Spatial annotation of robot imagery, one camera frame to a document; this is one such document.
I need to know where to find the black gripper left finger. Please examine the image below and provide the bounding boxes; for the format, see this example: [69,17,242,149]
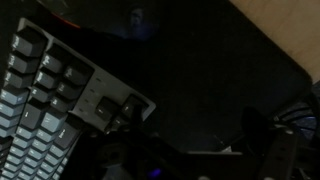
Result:
[109,103,174,168]

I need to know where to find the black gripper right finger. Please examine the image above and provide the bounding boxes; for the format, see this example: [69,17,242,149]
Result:
[243,106,298,180]

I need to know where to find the grey and black mechanical keyboard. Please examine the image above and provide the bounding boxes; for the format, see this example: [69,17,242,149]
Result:
[0,16,158,180]

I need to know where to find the black desk mat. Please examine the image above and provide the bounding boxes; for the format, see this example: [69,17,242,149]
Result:
[0,0,314,180]

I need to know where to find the black computer mouse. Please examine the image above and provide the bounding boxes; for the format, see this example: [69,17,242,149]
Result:
[49,0,161,43]

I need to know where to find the light wooden desk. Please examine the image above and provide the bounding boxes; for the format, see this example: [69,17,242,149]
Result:
[229,0,320,84]

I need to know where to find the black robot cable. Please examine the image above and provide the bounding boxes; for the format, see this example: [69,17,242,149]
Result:
[273,93,320,148]

